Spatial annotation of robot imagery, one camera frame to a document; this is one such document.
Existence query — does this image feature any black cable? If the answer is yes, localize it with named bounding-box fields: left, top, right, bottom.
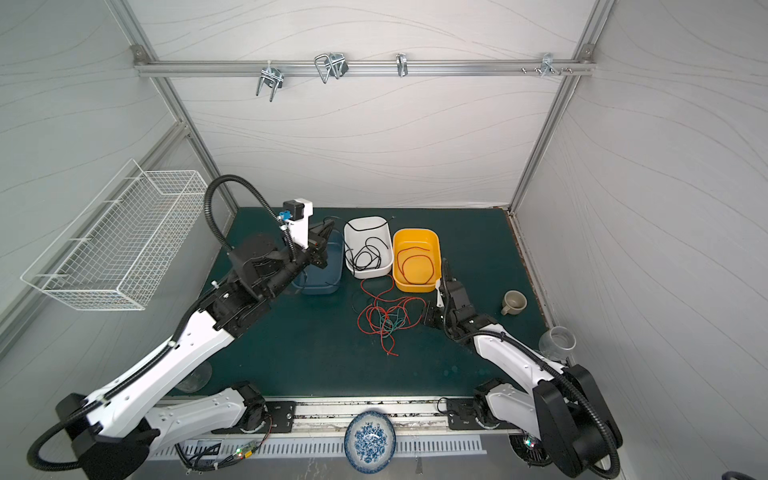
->
left=345, top=236, right=391, bottom=272
left=344, top=218, right=390, bottom=235

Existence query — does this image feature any green cable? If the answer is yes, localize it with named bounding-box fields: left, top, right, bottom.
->
left=377, top=314, right=421, bottom=337

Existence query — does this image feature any red cable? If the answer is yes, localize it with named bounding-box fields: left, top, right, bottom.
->
left=395, top=245, right=436, bottom=286
left=356, top=277, right=428, bottom=358

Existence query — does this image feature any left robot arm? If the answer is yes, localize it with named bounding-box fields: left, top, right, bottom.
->
left=26, top=174, right=333, bottom=479

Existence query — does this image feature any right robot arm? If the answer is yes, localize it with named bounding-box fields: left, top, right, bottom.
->
left=428, top=261, right=623, bottom=479

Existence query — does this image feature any blue plastic bin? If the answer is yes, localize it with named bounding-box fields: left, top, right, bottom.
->
left=292, top=229, right=344, bottom=296

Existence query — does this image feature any white plastic bin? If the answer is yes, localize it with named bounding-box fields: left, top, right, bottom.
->
left=343, top=216, right=394, bottom=280

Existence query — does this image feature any yellow plastic bin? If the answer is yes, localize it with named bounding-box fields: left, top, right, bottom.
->
left=393, top=228, right=442, bottom=293

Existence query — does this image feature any beige mug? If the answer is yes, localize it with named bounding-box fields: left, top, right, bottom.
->
left=501, top=290, right=528, bottom=316

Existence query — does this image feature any clear glass jar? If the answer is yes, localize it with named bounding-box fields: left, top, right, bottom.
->
left=538, top=326, right=577, bottom=363

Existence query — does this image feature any blue white patterned plate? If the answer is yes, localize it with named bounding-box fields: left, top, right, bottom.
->
left=343, top=410, right=397, bottom=474

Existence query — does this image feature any metal clamp hook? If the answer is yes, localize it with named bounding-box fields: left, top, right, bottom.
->
left=256, top=64, right=284, bottom=102

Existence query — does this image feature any metal U-bolt hook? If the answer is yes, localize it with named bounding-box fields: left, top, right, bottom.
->
left=314, top=52, right=349, bottom=84

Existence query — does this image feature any aluminium crossbar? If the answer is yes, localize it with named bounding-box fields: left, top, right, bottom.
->
left=134, top=58, right=597, bottom=78

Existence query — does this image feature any metal corner hook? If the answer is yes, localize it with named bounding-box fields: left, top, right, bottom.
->
left=520, top=53, right=573, bottom=77

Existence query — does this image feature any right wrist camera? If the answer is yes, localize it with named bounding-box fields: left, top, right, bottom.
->
left=435, top=279, right=444, bottom=310

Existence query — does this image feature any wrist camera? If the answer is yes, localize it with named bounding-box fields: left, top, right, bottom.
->
left=435, top=279, right=444, bottom=310
left=277, top=198, right=314, bottom=250

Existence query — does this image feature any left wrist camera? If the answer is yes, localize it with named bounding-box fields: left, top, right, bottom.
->
left=277, top=198, right=314, bottom=250

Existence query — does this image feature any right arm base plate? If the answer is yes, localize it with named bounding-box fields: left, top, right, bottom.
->
left=439, top=397, right=485, bottom=431

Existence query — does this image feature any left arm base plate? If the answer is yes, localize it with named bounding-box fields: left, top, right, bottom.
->
left=236, top=401, right=297, bottom=434

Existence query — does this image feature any small metal bracket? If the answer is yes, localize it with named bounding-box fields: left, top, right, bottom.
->
left=395, top=53, right=408, bottom=78

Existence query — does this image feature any white wire basket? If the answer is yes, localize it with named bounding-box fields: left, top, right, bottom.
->
left=20, top=160, right=207, bottom=311

